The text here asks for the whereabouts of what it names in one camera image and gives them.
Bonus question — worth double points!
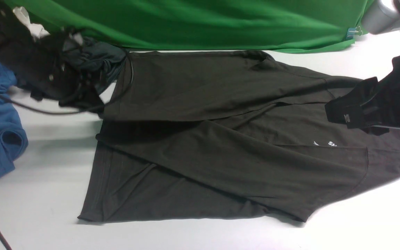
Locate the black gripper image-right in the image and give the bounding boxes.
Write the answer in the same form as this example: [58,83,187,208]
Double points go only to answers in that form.
[324,56,400,136]

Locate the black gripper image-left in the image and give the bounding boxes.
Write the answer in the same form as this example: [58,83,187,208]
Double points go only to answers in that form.
[24,30,105,113]

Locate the dark gray long-sleeve top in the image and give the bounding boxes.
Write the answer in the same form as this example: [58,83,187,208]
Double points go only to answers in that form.
[78,51,400,223]

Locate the white crumpled garment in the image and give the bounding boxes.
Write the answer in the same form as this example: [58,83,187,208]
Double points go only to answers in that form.
[12,7,50,39]

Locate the dark teal crumpled garment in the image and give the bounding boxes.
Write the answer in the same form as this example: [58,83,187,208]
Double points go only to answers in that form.
[62,36,127,94]

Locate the blue binder clip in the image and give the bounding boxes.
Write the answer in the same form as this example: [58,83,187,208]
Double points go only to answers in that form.
[345,26,363,41]

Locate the green backdrop cloth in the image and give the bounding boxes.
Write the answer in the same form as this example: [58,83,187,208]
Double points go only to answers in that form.
[5,0,373,53]

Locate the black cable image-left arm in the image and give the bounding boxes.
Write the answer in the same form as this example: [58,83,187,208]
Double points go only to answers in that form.
[0,94,120,250]

